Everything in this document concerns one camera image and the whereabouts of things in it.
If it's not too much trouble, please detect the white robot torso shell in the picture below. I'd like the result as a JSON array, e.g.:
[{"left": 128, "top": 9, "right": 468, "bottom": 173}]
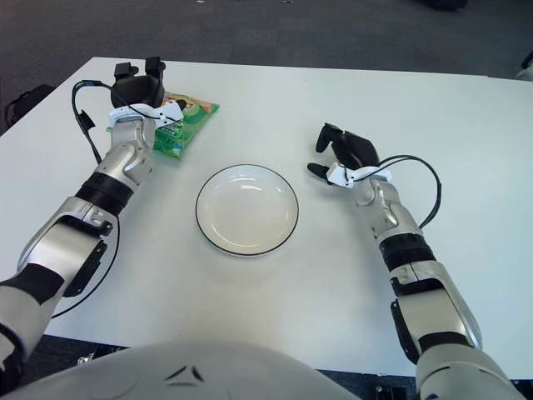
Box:
[{"left": 0, "top": 337, "right": 363, "bottom": 400}]

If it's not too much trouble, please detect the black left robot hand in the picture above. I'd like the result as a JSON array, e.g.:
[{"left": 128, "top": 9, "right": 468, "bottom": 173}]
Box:
[{"left": 107, "top": 56, "right": 187, "bottom": 128}]

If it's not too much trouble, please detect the green potato chip bag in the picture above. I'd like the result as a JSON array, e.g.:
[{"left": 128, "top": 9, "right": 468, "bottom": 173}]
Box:
[{"left": 106, "top": 92, "right": 221, "bottom": 162}]

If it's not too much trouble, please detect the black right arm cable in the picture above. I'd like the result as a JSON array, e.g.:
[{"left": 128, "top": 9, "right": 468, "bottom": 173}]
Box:
[{"left": 378, "top": 155, "right": 443, "bottom": 229}]

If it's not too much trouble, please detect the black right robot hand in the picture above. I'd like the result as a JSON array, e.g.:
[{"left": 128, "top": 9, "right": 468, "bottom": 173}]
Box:
[{"left": 306, "top": 122, "right": 393, "bottom": 188}]

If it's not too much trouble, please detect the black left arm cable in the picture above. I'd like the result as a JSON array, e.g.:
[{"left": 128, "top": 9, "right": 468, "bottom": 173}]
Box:
[{"left": 49, "top": 79, "right": 122, "bottom": 320}]

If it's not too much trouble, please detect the white plate with black rim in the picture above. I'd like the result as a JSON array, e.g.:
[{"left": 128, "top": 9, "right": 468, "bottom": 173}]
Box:
[{"left": 195, "top": 164, "right": 300, "bottom": 256}]

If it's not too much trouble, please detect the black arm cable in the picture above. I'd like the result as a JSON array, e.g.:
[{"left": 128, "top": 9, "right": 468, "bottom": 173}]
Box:
[
  {"left": 49, "top": 79, "right": 122, "bottom": 320},
  {"left": 378, "top": 155, "right": 443, "bottom": 229}
]

